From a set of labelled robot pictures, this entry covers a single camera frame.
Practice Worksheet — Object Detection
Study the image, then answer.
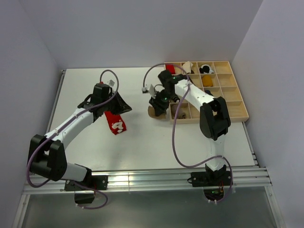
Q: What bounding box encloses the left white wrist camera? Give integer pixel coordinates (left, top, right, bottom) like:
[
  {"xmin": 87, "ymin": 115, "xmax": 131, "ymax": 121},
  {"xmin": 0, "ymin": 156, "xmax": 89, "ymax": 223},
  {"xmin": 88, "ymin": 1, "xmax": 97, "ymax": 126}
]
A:
[{"xmin": 107, "ymin": 80, "xmax": 115, "ymax": 87}]

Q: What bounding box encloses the aluminium frame rail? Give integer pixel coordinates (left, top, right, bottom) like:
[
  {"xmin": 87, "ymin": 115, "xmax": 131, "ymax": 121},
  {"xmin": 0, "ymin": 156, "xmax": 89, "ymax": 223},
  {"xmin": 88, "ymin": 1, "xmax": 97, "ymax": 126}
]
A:
[{"xmin": 22, "ymin": 165, "xmax": 272, "ymax": 195}]

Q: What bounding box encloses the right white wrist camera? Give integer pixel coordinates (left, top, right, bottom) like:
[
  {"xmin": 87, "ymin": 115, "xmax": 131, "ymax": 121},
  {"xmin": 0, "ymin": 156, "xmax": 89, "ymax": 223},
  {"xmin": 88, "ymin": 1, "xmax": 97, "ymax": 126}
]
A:
[{"xmin": 142, "ymin": 84, "xmax": 155, "ymax": 97}]

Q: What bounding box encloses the brown sock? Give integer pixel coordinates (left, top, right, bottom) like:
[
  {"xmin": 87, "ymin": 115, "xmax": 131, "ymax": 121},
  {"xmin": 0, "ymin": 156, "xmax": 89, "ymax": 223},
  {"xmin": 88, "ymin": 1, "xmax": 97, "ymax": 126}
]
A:
[{"xmin": 148, "ymin": 106, "xmax": 166, "ymax": 120}]

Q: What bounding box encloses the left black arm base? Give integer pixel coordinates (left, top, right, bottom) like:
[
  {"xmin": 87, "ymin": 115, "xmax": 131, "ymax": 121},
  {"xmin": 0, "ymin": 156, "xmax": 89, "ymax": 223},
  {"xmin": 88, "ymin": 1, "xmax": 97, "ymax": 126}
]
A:
[{"xmin": 64, "ymin": 175, "xmax": 108, "ymax": 206}]

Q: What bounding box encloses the rolled taupe sock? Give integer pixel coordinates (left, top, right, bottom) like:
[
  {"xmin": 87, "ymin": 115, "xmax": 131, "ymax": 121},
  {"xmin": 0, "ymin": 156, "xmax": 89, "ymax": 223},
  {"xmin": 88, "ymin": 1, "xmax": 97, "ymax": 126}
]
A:
[{"xmin": 171, "ymin": 104, "xmax": 187, "ymax": 119}]

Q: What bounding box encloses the rolled mustard yellow sock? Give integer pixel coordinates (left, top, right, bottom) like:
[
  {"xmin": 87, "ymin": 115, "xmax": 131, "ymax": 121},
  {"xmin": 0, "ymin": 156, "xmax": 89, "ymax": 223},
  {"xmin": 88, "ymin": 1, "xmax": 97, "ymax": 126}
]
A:
[{"xmin": 201, "ymin": 75, "xmax": 213, "ymax": 87}]

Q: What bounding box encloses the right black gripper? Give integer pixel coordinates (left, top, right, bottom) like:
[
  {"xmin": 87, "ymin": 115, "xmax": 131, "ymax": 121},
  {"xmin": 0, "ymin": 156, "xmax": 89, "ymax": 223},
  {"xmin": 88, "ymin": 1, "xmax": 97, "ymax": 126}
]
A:
[{"xmin": 149, "ymin": 89, "xmax": 175, "ymax": 117}]

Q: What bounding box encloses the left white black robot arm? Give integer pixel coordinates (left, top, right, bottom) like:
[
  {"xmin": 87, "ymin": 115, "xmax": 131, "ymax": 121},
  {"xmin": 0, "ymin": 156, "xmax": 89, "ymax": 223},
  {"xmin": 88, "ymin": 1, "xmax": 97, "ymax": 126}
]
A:
[{"xmin": 27, "ymin": 83, "xmax": 132, "ymax": 190}]

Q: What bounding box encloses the wooden compartment tray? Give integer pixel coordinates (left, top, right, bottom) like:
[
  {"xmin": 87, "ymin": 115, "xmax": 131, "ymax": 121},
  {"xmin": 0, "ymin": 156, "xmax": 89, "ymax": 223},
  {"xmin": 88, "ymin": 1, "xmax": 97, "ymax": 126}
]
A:
[{"xmin": 166, "ymin": 61, "xmax": 249, "ymax": 123}]

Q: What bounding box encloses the rolled black white ribbed sock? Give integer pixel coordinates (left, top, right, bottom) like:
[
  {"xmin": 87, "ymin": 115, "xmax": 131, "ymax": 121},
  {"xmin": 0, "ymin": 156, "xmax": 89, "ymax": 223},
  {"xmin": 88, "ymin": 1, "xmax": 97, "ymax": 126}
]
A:
[{"xmin": 171, "ymin": 96, "xmax": 180, "ymax": 103}]

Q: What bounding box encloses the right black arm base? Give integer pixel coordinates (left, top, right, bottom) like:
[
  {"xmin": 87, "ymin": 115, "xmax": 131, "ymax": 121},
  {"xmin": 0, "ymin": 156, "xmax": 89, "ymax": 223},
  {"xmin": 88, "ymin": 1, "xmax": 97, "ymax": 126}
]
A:
[{"xmin": 187, "ymin": 166, "xmax": 232, "ymax": 202}]

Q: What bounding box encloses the red patterned sock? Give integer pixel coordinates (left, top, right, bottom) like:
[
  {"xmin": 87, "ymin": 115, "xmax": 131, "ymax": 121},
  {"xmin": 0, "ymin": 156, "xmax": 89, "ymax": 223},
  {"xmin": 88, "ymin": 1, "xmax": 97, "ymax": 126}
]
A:
[{"xmin": 104, "ymin": 111, "xmax": 127, "ymax": 135}]

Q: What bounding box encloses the rolled cream sock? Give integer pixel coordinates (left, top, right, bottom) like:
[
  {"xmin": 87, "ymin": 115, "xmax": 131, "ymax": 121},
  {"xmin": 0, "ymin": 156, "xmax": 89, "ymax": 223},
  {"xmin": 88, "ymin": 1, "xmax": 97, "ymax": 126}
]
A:
[{"xmin": 182, "ymin": 61, "xmax": 193, "ymax": 74}]

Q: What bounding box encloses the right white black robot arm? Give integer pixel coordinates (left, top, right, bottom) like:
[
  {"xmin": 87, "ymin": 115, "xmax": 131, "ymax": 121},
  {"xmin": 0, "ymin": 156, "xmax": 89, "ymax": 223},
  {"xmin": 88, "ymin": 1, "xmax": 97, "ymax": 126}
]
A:
[{"xmin": 142, "ymin": 70, "xmax": 231, "ymax": 185}]

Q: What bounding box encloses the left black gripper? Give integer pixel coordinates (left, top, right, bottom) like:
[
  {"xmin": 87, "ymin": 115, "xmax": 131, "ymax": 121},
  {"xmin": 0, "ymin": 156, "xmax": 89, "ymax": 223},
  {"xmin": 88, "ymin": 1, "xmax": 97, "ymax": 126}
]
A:
[{"xmin": 102, "ymin": 91, "xmax": 132, "ymax": 115}]

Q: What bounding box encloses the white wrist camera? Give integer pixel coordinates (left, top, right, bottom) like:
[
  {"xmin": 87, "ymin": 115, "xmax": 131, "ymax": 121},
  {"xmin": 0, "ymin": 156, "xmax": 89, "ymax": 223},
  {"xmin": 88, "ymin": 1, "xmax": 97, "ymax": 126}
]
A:
[
  {"xmin": 107, "ymin": 80, "xmax": 115, "ymax": 87},
  {"xmin": 142, "ymin": 84, "xmax": 155, "ymax": 97}
]

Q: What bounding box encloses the rolled dark teal sock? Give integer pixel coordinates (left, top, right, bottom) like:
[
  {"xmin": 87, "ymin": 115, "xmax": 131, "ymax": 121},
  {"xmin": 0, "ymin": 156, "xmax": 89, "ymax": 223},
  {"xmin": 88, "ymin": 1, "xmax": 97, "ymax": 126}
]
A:
[{"xmin": 205, "ymin": 90, "xmax": 213, "ymax": 95}]

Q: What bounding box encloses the rolled red sock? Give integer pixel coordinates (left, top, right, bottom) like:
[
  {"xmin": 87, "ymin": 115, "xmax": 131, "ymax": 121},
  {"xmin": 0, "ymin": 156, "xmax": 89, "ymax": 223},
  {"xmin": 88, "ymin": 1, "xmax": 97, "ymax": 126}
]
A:
[{"xmin": 165, "ymin": 64, "xmax": 176, "ymax": 75}]

